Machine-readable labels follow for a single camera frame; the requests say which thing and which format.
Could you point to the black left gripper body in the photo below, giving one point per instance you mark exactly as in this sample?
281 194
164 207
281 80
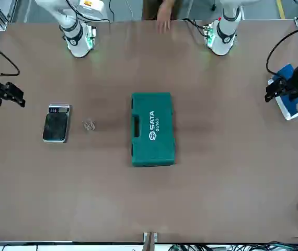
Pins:
295 86

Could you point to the small clear measuring cup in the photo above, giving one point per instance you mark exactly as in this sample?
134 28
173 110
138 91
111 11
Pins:
89 125

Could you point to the green plastic toolbox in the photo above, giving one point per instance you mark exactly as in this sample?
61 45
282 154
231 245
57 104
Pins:
154 146

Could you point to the person's forearm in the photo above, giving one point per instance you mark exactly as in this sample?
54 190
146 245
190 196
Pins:
166 8

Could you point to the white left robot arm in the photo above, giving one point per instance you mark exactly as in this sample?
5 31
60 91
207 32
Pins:
224 36

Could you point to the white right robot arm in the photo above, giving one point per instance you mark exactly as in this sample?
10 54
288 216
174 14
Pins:
77 39

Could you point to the digital kitchen scale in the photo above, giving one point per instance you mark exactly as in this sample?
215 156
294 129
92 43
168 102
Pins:
56 125

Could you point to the white box with yellow label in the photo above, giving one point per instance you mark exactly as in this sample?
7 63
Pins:
91 5

